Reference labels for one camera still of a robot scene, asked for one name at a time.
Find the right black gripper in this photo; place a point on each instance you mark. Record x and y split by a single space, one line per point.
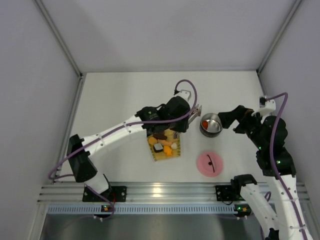
236 119

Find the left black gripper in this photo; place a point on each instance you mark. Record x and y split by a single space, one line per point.
189 116

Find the steel lunch box bowl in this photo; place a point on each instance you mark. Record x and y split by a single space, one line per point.
214 125

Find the orange flower cookie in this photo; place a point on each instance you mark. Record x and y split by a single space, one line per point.
152 141

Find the orange fish cookie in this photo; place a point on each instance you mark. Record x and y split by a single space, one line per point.
168 151

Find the sushi roll piece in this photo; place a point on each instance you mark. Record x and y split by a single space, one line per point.
158 147

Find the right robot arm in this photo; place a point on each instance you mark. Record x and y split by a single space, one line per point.
284 220

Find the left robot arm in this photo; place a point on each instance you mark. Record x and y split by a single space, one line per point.
83 152

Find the dark chocolate leaf cookie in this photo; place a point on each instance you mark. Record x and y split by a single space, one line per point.
160 136

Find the green bamboo tray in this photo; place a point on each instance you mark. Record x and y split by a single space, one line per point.
170 138

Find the pink round lid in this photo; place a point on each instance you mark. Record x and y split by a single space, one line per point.
209 164

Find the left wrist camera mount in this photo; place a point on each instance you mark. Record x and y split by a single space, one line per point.
184 94

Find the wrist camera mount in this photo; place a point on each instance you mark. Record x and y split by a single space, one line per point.
266 107
184 94

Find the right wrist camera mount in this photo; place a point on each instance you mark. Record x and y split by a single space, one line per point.
266 107

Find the right black base bracket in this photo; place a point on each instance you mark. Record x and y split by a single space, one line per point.
226 193

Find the black base bracket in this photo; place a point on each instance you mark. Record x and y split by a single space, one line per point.
114 194
226 193

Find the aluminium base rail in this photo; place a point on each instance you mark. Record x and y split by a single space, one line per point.
137 192

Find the left black base bracket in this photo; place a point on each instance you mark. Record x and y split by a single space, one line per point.
114 194

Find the slotted cable duct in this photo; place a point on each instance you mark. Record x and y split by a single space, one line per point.
141 209

